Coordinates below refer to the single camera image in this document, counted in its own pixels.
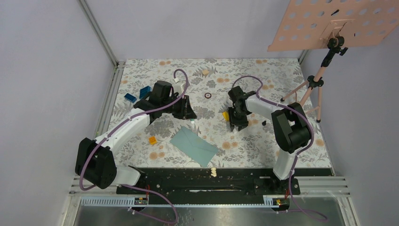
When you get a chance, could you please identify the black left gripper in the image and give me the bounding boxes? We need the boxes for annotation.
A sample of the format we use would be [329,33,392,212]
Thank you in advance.
[161,94,197,120]

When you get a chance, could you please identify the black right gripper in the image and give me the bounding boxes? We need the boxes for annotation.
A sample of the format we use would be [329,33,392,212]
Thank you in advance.
[228,106,249,131]

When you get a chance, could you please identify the teal paper envelope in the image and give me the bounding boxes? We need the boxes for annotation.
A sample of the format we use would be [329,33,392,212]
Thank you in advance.
[170,127,218,167]

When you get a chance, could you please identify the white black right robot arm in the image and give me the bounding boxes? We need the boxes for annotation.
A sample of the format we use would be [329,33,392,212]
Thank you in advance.
[228,86,313,194]

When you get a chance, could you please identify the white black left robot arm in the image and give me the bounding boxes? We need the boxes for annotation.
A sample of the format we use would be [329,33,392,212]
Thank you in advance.
[75,81,197,194]

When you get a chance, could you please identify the yellow rectangular block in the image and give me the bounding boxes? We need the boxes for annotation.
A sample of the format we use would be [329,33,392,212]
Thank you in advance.
[222,112,229,121]

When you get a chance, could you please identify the floral patterned table mat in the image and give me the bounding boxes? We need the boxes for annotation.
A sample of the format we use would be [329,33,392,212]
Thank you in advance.
[98,58,328,169]

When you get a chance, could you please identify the small orange lego brick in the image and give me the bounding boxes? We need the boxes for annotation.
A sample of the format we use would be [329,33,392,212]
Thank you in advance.
[148,136,157,145]

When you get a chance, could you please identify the large blue lego brick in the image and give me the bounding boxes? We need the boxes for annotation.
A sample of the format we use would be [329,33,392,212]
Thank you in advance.
[139,86,152,100]

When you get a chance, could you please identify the cream chess knight piece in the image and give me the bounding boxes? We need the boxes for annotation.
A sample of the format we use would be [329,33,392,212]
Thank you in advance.
[210,167,217,177]

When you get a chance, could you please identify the small blue lego brick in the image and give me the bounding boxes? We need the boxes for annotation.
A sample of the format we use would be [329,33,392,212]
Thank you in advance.
[124,93,137,103]

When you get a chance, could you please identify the pink music stand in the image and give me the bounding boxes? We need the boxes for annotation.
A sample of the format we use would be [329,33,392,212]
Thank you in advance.
[268,0,399,122]

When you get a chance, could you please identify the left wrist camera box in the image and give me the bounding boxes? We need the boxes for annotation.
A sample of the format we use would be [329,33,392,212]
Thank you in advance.
[173,78,186,95]

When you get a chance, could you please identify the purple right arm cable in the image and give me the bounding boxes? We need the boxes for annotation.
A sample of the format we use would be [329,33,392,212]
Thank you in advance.
[231,75,328,223]

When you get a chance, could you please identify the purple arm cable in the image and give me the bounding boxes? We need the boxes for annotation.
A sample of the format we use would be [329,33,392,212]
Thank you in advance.
[79,69,179,225]
[231,75,328,223]

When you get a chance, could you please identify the aluminium frame post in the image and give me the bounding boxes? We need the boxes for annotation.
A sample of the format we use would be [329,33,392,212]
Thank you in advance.
[77,0,120,68]

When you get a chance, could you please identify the white slotted cable duct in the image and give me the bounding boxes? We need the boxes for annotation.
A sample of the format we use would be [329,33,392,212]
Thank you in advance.
[80,194,289,208]

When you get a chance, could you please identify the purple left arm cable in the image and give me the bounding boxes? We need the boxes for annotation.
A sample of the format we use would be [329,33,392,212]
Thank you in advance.
[79,69,179,225]

